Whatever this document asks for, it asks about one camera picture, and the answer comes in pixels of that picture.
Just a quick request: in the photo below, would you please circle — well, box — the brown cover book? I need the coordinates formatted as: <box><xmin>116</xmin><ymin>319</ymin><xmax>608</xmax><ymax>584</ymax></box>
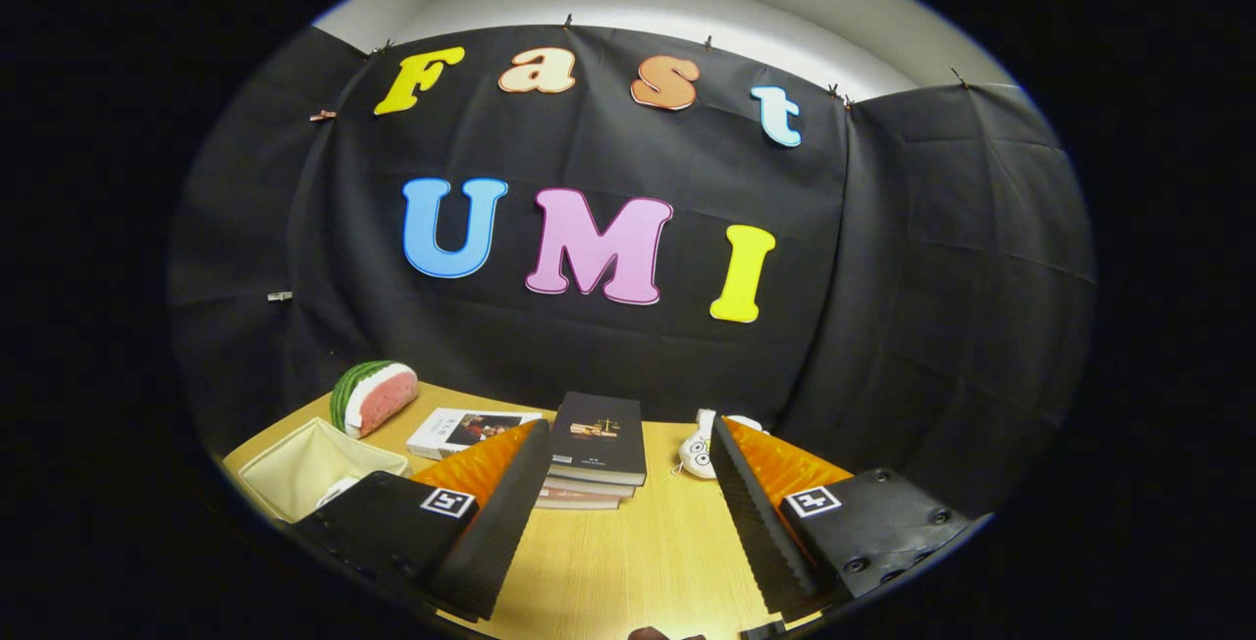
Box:
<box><xmin>535</xmin><ymin>486</ymin><xmax>624</xmax><ymax>510</ymax></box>

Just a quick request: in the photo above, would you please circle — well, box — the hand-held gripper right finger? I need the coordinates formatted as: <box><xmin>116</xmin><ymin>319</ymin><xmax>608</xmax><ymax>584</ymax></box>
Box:
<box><xmin>709</xmin><ymin>415</ymin><xmax>974</xmax><ymax>621</ymax></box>

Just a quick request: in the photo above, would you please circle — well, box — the white portrait cover book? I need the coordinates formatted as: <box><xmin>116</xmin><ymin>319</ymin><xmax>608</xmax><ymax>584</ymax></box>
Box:
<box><xmin>406</xmin><ymin>408</ymin><xmax>543</xmax><ymax>461</ymax></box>

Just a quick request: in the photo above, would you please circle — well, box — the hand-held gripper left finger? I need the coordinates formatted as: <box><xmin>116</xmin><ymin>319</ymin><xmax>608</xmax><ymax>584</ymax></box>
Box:
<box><xmin>289</xmin><ymin>419</ymin><xmax>553</xmax><ymax>623</ymax></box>

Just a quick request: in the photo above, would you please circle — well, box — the grey cover book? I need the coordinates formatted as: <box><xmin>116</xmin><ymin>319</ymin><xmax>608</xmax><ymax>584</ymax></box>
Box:
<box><xmin>545</xmin><ymin>473</ymin><xmax>637</xmax><ymax>500</ymax></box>

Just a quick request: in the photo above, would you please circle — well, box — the white plush toy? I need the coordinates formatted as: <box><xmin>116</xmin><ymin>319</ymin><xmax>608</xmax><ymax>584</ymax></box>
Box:
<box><xmin>673</xmin><ymin>409</ymin><xmax>764</xmax><ymax>481</ymax></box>

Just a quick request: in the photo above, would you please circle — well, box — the watermelon slice toy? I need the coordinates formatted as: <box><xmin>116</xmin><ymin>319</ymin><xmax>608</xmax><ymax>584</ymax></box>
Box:
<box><xmin>330</xmin><ymin>360</ymin><xmax>420</xmax><ymax>440</ymax></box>

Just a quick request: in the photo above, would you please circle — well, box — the cream fabric storage box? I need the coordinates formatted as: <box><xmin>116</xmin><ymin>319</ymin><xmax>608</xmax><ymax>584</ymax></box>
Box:
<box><xmin>238</xmin><ymin>417</ymin><xmax>410</xmax><ymax>523</ymax></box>

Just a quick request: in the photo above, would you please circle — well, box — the black cover book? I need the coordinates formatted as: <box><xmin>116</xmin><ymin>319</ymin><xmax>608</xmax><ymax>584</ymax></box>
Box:
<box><xmin>548</xmin><ymin>392</ymin><xmax>648</xmax><ymax>487</ymax></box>

